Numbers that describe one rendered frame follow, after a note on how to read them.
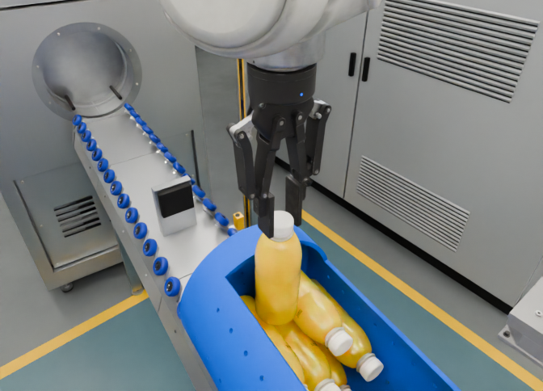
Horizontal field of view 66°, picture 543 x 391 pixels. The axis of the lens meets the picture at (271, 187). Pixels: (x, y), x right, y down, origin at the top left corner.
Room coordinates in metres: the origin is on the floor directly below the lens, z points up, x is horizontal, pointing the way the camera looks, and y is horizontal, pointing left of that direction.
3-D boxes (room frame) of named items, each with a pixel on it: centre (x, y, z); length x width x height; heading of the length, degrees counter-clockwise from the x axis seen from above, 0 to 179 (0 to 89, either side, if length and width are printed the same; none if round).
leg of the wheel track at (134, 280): (1.42, 0.69, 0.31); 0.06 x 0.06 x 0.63; 33
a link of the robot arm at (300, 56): (0.44, -0.01, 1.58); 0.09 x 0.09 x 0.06
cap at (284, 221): (0.44, -0.01, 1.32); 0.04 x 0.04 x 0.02
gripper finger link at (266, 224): (0.43, 0.01, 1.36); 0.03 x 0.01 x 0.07; 33
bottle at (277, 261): (0.44, -0.01, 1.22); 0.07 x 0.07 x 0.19
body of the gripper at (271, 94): (0.44, -0.01, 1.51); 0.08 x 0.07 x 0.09; 123
